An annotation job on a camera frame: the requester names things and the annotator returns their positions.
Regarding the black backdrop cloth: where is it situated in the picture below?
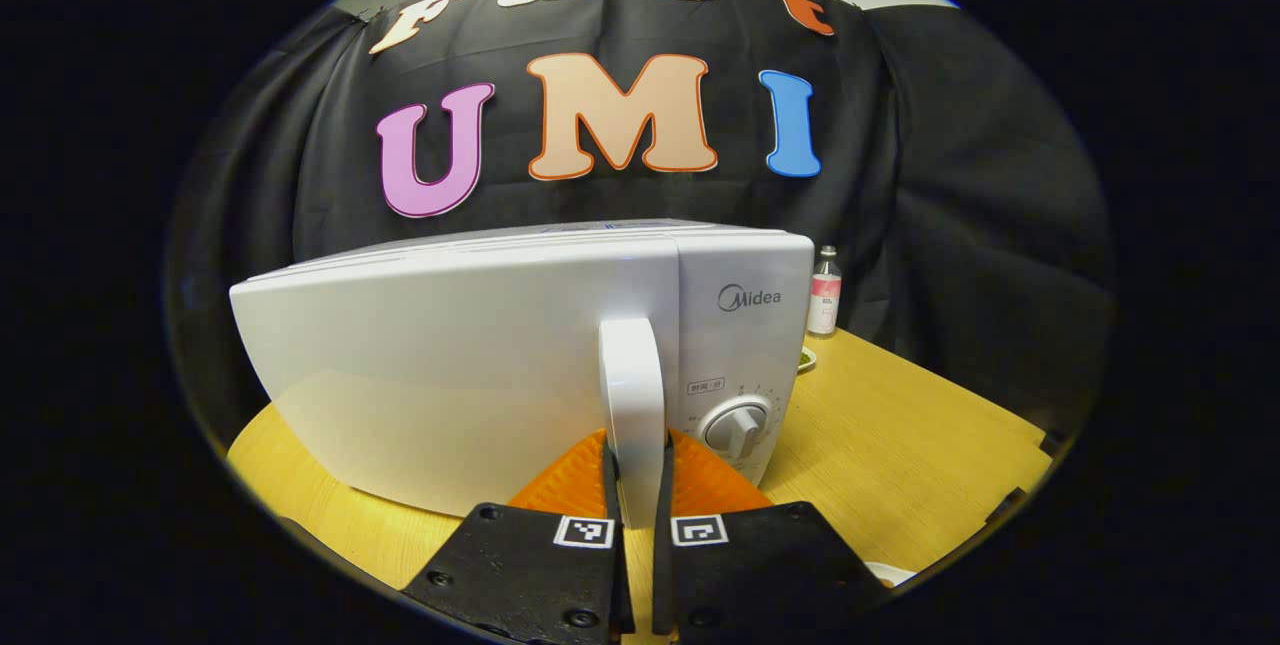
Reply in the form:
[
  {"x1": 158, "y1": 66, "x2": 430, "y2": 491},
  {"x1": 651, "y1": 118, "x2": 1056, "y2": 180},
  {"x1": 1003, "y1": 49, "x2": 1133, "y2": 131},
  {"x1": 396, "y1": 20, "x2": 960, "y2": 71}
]
[{"x1": 165, "y1": 0, "x2": 1116, "y2": 446}]

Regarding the white microwave oven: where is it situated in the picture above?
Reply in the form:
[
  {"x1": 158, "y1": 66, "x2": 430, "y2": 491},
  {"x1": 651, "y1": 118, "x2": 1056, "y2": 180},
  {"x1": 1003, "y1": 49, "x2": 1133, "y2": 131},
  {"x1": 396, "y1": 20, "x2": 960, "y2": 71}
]
[{"x1": 230, "y1": 219, "x2": 816, "y2": 531}]

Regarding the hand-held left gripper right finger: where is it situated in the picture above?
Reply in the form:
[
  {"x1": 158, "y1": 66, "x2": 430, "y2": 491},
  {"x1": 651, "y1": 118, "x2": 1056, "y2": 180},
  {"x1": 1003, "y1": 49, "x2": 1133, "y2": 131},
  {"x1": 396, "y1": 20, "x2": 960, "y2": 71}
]
[{"x1": 652, "y1": 428, "x2": 896, "y2": 641}]

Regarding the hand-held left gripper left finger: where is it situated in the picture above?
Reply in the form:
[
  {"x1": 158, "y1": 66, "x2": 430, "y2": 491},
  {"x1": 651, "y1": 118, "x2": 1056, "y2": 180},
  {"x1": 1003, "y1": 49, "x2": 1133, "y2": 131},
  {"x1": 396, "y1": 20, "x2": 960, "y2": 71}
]
[{"x1": 403, "y1": 428, "x2": 636, "y2": 645}]

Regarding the small bottle with pink label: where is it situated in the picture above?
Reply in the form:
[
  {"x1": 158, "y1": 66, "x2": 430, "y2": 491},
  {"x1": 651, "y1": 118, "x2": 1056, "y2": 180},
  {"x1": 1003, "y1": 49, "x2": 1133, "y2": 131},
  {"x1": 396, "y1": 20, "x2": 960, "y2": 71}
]
[{"x1": 807, "y1": 246, "x2": 843, "y2": 336}]

